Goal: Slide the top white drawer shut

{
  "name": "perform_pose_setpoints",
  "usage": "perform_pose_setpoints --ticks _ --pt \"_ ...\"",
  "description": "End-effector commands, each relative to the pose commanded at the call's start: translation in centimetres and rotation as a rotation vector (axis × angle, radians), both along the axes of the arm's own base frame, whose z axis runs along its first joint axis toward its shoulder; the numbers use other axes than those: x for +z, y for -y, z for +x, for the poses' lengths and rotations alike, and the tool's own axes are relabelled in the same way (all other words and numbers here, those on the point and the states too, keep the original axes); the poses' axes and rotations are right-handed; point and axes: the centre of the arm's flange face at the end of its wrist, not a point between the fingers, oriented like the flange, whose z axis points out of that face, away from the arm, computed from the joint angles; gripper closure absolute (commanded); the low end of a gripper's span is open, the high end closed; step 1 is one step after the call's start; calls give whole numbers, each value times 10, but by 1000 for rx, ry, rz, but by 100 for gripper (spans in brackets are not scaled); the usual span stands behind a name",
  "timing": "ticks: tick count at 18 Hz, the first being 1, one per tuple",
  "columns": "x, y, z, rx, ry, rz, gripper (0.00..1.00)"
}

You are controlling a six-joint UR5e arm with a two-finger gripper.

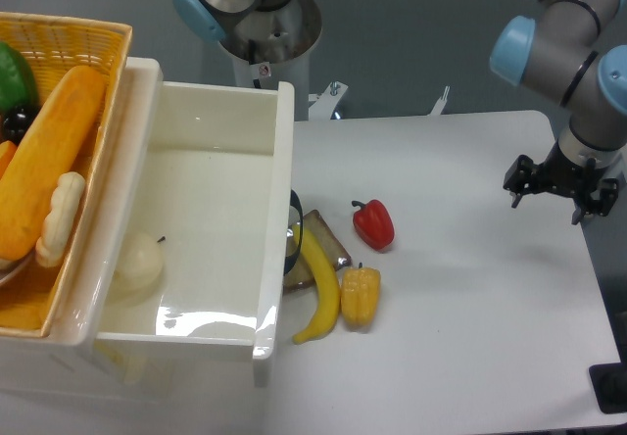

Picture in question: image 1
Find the white top drawer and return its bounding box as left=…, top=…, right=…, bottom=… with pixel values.
left=92, top=79, right=296, bottom=390

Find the white table clamp bracket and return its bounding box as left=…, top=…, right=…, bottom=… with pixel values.
left=429, top=85, right=451, bottom=117

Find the bagged brown bread slice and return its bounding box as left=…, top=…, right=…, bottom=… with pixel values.
left=283, top=210, right=353, bottom=293

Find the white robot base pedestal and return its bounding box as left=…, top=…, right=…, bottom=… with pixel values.
left=219, top=0, right=322, bottom=121

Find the white croissant toy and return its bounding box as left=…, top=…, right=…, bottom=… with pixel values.
left=35, top=171, right=85, bottom=268

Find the yellow wicker basket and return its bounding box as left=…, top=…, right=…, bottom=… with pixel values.
left=1, top=12, right=132, bottom=339

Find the yellow banana toy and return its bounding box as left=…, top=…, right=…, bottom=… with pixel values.
left=292, top=227, right=340, bottom=345

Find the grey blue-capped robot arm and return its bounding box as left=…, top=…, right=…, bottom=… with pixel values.
left=489, top=0, right=626, bottom=223

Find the white pear toy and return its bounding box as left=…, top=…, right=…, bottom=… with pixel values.
left=113, top=231, right=165, bottom=292

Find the red bell pepper toy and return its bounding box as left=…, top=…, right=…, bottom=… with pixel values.
left=351, top=199, right=395, bottom=251

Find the black device at table edge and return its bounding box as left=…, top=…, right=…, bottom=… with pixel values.
left=589, top=362, right=626, bottom=414

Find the green pepper toy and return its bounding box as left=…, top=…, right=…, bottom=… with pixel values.
left=1, top=41, right=39, bottom=114

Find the orange baguette bread toy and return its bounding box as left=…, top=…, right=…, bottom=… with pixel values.
left=1, top=66, right=107, bottom=262

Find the white drawer cabinet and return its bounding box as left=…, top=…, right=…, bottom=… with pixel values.
left=0, top=56, right=268, bottom=435

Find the black top drawer handle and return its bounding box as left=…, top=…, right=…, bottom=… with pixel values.
left=283, top=190, right=304, bottom=275

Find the yellow bell pepper toy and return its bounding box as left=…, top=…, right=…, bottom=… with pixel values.
left=341, top=264, right=381, bottom=328

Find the black grape toy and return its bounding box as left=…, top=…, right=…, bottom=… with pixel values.
left=1, top=104, right=40, bottom=145

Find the white metal bracket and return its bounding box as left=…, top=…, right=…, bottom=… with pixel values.
left=308, top=81, right=349, bottom=121

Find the orange fruit toy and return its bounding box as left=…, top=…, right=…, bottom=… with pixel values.
left=0, top=140, right=17, bottom=177

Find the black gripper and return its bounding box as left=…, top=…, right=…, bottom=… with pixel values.
left=503, top=142, right=619, bottom=225

